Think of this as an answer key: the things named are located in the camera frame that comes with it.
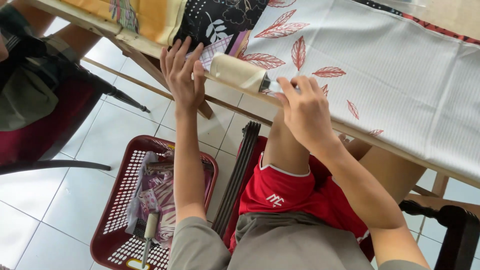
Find person's left hand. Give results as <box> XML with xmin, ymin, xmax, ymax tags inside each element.
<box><xmin>160</xmin><ymin>36</ymin><xmax>206</xmax><ymax>115</ymax></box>

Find person's right hand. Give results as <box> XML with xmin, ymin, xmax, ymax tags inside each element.
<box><xmin>275</xmin><ymin>76</ymin><xmax>339</xmax><ymax>151</ymax></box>

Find beige tape-wrapped hand tool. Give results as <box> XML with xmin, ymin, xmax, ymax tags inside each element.
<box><xmin>209</xmin><ymin>52</ymin><xmax>301</xmax><ymax>95</ymax></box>

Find black floral fabric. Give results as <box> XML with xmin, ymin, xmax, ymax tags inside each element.
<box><xmin>170</xmin><ymin>0</ymin><xmax>269</xmax><ymax>72</ymax></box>

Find person's left leg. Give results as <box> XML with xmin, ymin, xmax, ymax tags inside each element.
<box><xmin>262</xmin><ymin>109</ymin><xmax>312</xmax><ymax>176</ymax></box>

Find person's leg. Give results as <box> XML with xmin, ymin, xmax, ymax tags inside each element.
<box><xmin>337</xmin><ymin>133</ymin><xmax>427</xmax><ymax>205</ymax></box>
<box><xmin>262</xmin><ymin>109</ymin><xmax>312</xmax><ymax>176</ymax></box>

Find orange yellow fabric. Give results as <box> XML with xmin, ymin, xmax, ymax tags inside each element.
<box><xmin>60</xmin><ymin>0</ymin><xmax>188</xmax><ymax>46</ymax></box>

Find red sports shorts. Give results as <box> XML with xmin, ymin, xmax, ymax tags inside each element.
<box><xmin>228</xmin><ymin>151</ymin><xmax>376</xmax><ymax>260</ymax></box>

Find white fabric with red leaves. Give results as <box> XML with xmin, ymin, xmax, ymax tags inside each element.
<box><xmin>237</xmin><ymin>0</ymin><xmax>480</xmax><ymax>184</ymax></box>

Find dark wooden chair red cushion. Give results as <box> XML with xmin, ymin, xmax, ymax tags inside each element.
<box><xmin>0</xmin><ymin>65</ymin><xmax>151</xmax><ymax>176</ymax></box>
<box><xmin>211</xmin><ymin>121</ymin><xmax>480</xmax><ymax>270</ymax></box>

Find person's right leg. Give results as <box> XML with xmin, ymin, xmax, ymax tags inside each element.
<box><xmin>337</xmin><ymin>133</ymin><xmax>427</xmax><ymax>205</ymax></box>

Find heap of fabric scraps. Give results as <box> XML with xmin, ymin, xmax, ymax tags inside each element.
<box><xmin>125</xmin><ymin>150</ymin><xmax>213</xmax><ymax>249</ymax></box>

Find grey shirt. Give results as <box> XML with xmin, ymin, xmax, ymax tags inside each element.
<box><xmin>167</xmin><ymin>212</ymin><xmax>431</xmax><ymax>270</ymax></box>

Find red plastic basket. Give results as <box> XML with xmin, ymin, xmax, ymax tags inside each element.
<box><xmin>90</xmin><ymin>135</ymin><xmax>219</xmax><ymax>270</ymax></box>

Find black red patterned fabric strip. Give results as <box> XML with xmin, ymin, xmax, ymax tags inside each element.
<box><xmin>352</xmin><ymin>0</ymin><xmax>480</xmax><ymax>46</ymax></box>

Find wooden table frame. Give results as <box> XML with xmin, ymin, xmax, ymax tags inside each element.
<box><xmin>22</xmin><ymin>0</ymin><xmax>480</xmax><ymax>211</ymax></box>

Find beige-handled metal tool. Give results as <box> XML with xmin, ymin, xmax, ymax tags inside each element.
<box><xmin>141</xmin><ymin>211</ymin><xmax>160</xmax><ymax>269</ymax></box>

